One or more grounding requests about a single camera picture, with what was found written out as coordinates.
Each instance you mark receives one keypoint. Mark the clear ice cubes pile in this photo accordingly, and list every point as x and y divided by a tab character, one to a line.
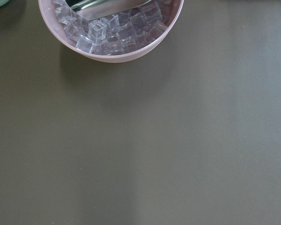
115	34

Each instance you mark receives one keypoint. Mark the silver metal scoop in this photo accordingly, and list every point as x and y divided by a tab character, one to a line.
95	9

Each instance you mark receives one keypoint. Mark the pink bowl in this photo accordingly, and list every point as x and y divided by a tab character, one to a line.
47	9

